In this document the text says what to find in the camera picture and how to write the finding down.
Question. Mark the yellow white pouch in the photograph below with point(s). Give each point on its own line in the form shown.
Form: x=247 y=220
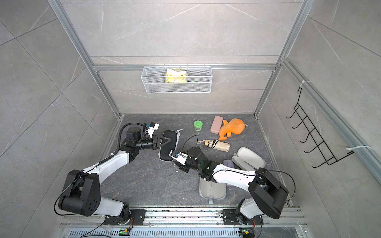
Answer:
x=176 y=76

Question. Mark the black wire hook rack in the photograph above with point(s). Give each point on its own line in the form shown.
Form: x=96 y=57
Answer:
x=314 y=135

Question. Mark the black zippered umbrella sleeve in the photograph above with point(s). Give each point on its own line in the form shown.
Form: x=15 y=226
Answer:
x=165 y=149

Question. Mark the white wire wall basket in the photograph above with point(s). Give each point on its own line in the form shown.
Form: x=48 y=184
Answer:
x=165 y=79

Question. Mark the slotted metal base rail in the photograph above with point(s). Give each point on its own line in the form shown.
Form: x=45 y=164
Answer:
x=186 y=222

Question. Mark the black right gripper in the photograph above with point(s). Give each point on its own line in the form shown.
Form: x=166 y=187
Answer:
x=184 y=168

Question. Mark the aluminium cage frame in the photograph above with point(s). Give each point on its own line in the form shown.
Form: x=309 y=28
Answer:
x=368 y=157

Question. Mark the green lidded jar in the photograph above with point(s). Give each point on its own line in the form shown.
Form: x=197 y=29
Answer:
x=198 y=125

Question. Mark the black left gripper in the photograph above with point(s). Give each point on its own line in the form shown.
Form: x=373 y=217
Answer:
x=155 y=144

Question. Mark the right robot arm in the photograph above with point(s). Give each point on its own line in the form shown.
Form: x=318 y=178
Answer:
x=268 y=194

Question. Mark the lilac folded umbrella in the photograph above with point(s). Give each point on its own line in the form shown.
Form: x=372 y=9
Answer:
x=230 y=164

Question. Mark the orange watering can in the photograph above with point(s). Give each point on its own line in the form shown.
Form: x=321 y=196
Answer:
x=235 y=126

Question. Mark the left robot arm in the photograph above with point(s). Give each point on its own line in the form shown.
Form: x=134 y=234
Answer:
x=81 y=193

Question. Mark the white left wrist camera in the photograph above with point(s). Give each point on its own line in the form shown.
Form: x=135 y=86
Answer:
x=151 y=128

